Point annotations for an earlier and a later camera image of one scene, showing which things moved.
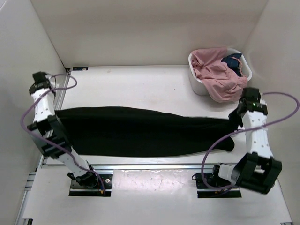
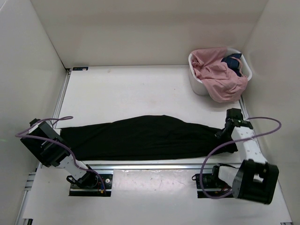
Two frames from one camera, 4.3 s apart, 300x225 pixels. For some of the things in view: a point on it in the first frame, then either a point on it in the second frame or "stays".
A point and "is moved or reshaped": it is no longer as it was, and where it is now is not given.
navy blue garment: x=233 y=61 stays
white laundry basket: x=197 y=86 stays
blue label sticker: x=80 y=68 stays
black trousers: x=128 y=131 is moved or reshaped
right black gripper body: x=236 y=116 -> x=223 y=137
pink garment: x=223 y=84 stays
